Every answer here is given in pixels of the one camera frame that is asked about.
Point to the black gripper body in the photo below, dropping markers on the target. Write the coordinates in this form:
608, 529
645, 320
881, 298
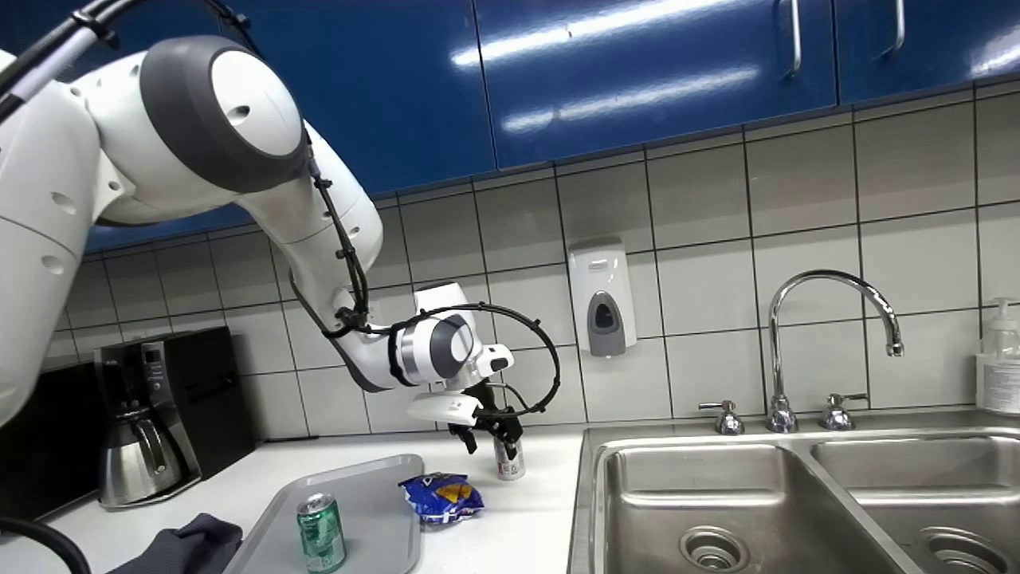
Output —
496, 422

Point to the green soda can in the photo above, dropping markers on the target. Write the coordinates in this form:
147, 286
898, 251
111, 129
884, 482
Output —
318, 534

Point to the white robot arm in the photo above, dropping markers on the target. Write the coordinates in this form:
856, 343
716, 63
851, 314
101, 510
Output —
182, 129

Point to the gray plastic tray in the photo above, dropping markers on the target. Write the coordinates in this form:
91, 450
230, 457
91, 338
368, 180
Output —
379, 531

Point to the blue chip bag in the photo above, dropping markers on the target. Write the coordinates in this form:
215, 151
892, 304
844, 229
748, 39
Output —
441, 499

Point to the white soap dispenser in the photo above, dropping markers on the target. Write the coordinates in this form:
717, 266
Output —
604, 302

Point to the dark blue cloth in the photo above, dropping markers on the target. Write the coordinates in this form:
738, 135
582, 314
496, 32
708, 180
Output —
198, 548

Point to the stainless steel sink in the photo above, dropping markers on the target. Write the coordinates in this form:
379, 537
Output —
872, 501

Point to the black steel coffee maker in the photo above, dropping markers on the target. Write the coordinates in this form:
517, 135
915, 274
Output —
175, 415

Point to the chrome faucet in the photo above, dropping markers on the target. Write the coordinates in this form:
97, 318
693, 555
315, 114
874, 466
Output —
813, 346

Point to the blue upper cabinets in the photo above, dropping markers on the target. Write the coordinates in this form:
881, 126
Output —
419, 95

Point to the black microwave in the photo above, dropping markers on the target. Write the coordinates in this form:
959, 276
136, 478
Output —
50, 450

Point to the clear hand soap bottle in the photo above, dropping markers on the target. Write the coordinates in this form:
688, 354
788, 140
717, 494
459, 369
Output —
997, 362

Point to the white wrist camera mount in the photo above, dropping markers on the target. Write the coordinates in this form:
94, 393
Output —
448, 411

